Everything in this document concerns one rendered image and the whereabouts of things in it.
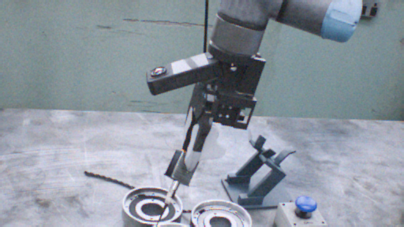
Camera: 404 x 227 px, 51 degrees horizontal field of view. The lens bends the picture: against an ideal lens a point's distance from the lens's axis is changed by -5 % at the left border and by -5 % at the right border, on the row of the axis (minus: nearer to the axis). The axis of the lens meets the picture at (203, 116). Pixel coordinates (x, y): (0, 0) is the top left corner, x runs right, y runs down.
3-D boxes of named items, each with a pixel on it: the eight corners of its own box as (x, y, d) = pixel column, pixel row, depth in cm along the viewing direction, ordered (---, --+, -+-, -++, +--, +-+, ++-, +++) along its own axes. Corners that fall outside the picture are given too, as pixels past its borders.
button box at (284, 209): (286, 247, 77) (293, 225, 74) (273, 221, 83) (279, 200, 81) (326, 243, 79) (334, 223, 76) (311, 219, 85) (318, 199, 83)
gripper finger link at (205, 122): (203, 156, 68) (218, 102, 65) (194, 155, 68) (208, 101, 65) (197, 143, 72) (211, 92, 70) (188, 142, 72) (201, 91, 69)
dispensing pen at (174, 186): (140, 221, 71) (184, 129, 75) (158, 229, 73) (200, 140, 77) (149, 225, 69) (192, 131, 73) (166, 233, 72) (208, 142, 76)
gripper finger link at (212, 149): (220, 182, 72) (235, 130, 69) (185, 178, 70) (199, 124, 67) (215, 173, 75) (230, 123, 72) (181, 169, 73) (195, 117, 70)
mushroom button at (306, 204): (294, 229, 77) (301, 207, 75) (286, 215, 81) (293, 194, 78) (314, 228, 78) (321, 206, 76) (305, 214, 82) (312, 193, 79)
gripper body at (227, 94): (245, 135, 69) (271, 64, 64) (192, 127, 67) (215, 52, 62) (233, 112, 76) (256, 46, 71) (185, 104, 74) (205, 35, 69)
